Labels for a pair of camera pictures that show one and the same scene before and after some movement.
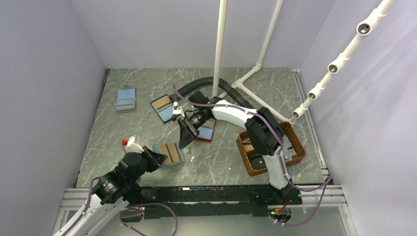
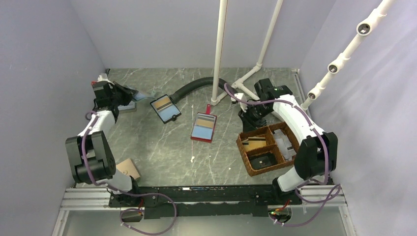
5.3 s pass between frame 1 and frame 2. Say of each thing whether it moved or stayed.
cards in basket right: stayed
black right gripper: moved
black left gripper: moved
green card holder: moved
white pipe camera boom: stayed
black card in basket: stayed
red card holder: stayed
